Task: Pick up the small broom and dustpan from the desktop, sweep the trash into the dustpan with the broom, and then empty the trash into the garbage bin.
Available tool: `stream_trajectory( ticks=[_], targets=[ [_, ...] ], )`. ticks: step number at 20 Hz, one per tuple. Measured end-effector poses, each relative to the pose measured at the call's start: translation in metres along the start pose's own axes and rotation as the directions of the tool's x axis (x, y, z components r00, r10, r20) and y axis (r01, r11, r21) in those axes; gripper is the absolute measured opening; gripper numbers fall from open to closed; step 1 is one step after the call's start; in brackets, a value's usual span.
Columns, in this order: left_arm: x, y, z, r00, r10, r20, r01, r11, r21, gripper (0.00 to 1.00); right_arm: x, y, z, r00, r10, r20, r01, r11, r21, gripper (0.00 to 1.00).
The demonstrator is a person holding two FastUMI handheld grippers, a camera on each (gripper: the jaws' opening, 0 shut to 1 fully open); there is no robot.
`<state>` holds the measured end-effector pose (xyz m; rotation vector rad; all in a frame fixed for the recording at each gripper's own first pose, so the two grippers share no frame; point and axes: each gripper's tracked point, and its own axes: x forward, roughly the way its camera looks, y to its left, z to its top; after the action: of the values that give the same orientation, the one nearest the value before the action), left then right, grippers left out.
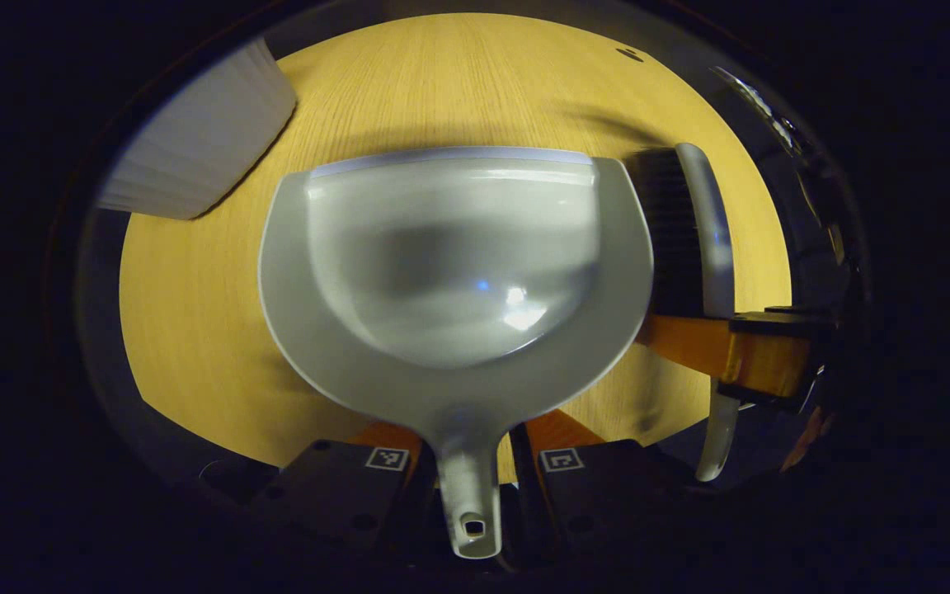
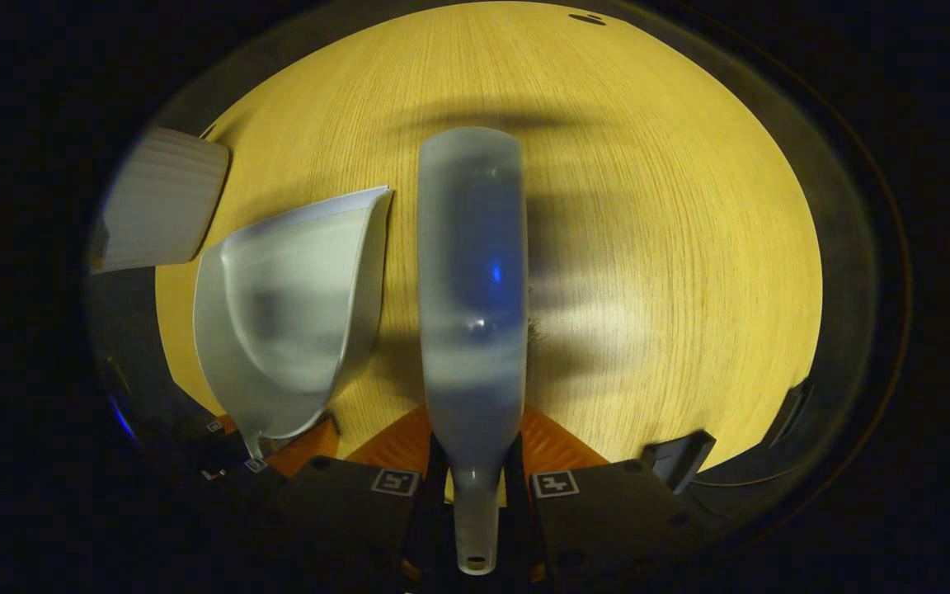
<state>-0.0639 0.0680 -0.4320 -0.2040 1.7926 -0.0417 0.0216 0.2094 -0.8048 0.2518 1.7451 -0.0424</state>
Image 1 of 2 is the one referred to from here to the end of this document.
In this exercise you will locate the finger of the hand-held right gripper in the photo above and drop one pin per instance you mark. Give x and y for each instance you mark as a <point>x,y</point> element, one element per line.
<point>780,322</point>
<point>722,351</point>

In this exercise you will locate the white garbage bin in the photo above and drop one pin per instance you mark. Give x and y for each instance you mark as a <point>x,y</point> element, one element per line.
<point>203,140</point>

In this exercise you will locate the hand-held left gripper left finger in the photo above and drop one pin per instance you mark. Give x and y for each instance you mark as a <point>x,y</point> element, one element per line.
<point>335,495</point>

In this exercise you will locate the grey dustpan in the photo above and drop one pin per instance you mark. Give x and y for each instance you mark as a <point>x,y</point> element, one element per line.
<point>458,272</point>

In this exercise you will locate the small grey broom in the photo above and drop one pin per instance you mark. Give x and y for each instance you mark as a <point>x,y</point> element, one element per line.
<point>714,239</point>

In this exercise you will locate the wooden desktop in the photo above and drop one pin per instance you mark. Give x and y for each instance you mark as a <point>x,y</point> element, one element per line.
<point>195,330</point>

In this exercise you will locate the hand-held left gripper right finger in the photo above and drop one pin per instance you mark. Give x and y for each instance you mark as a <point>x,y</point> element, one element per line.
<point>607,495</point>

